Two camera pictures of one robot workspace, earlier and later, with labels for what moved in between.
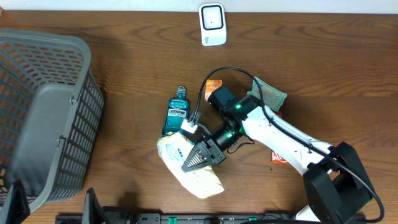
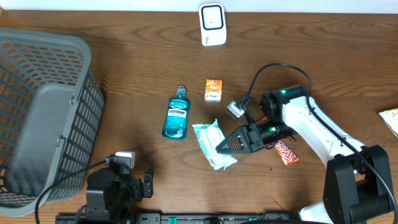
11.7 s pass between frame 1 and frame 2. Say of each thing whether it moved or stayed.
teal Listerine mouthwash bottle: stayed
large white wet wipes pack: moved
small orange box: stayed
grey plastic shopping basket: stayed
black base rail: stayed
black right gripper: moved
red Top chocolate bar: moved
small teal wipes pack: moved
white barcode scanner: stayed
